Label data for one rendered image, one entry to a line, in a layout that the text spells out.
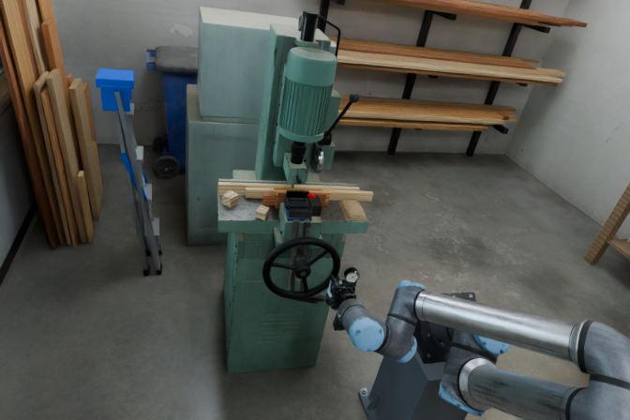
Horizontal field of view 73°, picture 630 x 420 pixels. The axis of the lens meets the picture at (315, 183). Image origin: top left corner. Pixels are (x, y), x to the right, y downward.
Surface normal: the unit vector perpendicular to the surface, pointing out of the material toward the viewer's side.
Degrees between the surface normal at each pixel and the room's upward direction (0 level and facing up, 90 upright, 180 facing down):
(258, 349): 90
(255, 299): 90
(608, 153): 90
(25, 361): 0
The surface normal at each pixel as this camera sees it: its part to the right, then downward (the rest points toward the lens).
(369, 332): 0.17, 0.14
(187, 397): 0.16, -0.86
